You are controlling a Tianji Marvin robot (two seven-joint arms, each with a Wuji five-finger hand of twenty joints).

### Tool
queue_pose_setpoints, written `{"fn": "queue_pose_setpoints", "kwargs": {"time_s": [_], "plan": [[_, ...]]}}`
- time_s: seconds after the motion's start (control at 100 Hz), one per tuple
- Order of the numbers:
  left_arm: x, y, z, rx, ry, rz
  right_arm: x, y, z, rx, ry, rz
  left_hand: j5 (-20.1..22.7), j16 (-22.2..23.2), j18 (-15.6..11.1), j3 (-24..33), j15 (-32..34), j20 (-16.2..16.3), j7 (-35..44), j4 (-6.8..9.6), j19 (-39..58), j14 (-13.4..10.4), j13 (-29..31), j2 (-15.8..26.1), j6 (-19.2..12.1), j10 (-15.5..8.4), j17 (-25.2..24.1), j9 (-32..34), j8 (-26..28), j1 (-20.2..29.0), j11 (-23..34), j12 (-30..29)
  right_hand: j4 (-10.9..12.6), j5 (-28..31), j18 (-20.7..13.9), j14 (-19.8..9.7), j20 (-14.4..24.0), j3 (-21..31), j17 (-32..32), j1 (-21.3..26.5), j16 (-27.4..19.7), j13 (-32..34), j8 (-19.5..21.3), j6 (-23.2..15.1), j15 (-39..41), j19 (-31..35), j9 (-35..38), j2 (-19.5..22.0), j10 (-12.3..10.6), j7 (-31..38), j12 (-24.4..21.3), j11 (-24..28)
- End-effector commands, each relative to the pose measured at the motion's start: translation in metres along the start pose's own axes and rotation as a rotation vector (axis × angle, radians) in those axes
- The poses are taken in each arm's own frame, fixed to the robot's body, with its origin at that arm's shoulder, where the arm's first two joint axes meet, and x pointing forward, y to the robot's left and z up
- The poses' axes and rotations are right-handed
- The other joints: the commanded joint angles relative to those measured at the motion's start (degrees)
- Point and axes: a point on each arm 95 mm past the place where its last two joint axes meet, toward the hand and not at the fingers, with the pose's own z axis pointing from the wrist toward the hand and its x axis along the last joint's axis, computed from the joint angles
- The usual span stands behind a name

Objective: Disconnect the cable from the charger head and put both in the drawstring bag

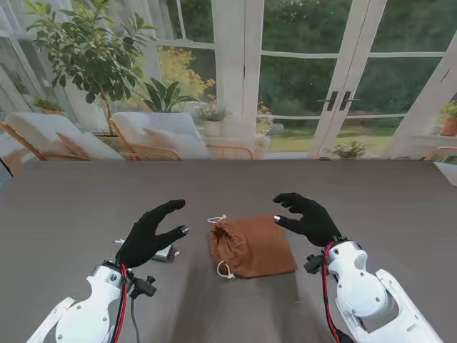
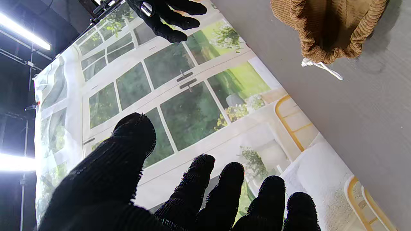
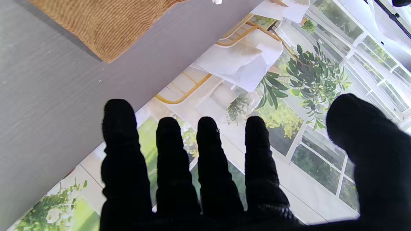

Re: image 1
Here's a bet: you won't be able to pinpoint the dark door handle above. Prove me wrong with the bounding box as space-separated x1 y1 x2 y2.
338 90 361 111
318 90 339 111

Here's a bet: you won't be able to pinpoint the white flowering potted plant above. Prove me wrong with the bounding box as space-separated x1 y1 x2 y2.
321 140 374 161

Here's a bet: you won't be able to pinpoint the silver charger head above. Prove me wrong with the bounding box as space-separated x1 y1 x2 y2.
151 245 179 264

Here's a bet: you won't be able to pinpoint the white paper sheet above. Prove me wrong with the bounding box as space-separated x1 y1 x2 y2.
433 161 457 189

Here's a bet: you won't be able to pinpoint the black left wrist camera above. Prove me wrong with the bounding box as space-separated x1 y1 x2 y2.
128 273 157 299

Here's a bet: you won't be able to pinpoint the red black left arm cables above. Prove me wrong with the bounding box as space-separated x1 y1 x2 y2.
113 264 142 343

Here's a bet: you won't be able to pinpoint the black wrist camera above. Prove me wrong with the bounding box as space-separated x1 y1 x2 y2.
303 253 328 274
128 273 157 299

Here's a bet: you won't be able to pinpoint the brown corduroy drawstring bag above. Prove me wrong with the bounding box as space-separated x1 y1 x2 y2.
207 214 298 280

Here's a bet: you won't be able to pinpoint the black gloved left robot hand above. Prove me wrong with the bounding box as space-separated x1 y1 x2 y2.
114 199 190 269

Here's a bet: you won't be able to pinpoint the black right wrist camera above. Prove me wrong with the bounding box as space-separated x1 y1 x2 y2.
303 253 328 274

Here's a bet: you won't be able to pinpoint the orange curved chair frame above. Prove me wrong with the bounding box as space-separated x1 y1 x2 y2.
423 145 457 162

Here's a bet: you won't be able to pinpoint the yellow flowers in pale pot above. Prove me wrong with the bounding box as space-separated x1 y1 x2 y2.
253 101 275 160

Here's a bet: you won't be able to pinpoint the white french double door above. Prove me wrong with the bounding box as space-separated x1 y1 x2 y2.
246 0 457 161

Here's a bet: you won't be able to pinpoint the orange rattan side chair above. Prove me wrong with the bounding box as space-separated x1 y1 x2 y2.
206 142 255 161

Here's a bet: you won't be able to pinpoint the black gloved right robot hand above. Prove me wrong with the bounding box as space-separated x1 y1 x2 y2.
273 192 342 248

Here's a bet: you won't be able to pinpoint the flowers in white pot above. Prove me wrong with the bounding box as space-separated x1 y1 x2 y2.
194 104 233 139

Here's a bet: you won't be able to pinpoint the small plant in terracotta pot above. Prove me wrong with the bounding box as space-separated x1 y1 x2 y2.
33 94 67 115

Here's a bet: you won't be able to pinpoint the broad-leaf green plant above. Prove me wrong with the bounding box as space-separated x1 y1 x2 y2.
137 77 201 114

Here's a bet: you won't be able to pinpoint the dark object at table edge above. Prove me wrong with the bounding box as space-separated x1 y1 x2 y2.
0 154 16 179

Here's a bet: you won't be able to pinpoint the green plant in orange pot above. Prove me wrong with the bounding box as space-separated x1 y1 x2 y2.
438 101 457 137

